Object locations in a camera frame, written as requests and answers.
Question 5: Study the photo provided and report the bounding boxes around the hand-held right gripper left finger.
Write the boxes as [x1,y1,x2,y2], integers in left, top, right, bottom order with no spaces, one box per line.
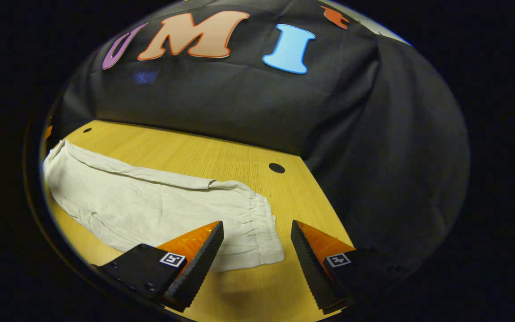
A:
[92,220,225,313]

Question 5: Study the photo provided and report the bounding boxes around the white jeans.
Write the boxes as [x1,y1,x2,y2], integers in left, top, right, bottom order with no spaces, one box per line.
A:
[43,140,285,272]

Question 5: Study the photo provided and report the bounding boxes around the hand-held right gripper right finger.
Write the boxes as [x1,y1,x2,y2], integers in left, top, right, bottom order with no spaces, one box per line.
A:
[290,220,410,314]

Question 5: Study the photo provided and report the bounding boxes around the black backdrop cloth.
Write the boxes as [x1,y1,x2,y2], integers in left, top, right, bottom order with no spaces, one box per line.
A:
[49,0,470,278]

